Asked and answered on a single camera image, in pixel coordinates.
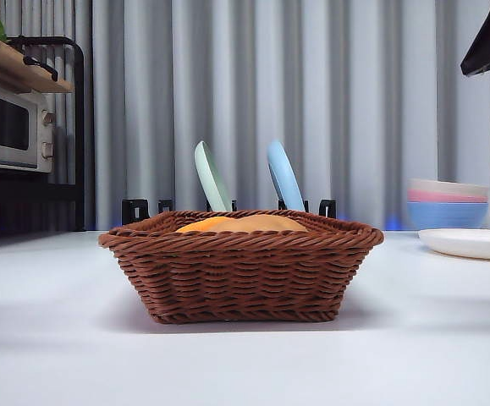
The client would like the orange corn cob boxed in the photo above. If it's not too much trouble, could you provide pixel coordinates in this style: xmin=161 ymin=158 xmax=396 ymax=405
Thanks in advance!
xmin=175 ymin=217 xmax=237 ymax=233

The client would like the grey pleated curtain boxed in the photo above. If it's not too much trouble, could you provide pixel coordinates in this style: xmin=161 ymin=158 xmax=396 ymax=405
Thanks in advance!
xmin=0 ymin=0 xmax=490 ymax=232

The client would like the pale green plate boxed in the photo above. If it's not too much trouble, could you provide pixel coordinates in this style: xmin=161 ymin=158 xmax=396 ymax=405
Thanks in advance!
xmin=193 ymin=140 xmax=233 ymax=212

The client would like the white flat plate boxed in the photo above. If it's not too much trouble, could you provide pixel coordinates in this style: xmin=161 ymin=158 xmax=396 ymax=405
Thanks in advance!
xmin=417 ymin=228 xmax=490 ymax=261

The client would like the wooden board with black handle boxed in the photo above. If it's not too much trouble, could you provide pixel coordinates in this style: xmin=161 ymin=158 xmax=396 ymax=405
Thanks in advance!
xmin=0 ymin=36 xmax=75 ymax=94

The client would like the pale blue plate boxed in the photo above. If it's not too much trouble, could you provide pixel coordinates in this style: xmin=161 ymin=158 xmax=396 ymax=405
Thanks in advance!
xmin=267 ymin=140 xmax=307 ymax=212

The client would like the black plate rack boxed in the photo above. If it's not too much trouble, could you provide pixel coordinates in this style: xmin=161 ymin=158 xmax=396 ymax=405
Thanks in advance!
xmin=121 ymin=197 xmax=337 ymax=226

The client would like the blue bowl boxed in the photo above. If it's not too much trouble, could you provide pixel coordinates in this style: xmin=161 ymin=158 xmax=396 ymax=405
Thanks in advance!
xmin=407 ymin=200 xmax=490 ymax=232

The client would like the pink bowl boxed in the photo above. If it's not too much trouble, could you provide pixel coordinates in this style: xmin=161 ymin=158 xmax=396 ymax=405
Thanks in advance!
xmin=407 ymin=189 xmax=490 ymax=204

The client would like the brown wicker basket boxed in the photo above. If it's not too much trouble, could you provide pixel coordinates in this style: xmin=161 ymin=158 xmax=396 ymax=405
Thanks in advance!
xmin=98 ymin=210 xmax=385 ymax=325

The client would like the cream bowl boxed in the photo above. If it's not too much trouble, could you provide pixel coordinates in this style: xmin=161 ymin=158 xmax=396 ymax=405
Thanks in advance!
xmin=407 ymin=178 xmax=490 ymax=198

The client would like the black metal shelf frame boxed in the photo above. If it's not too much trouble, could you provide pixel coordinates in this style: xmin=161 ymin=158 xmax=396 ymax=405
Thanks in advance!
xmin=0 ymin=36 xmax=86 ymax=246

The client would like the tan potato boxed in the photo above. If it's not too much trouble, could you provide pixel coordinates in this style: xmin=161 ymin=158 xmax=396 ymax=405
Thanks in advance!
xmin=210 ymin=214 xmax=309 ymax=233

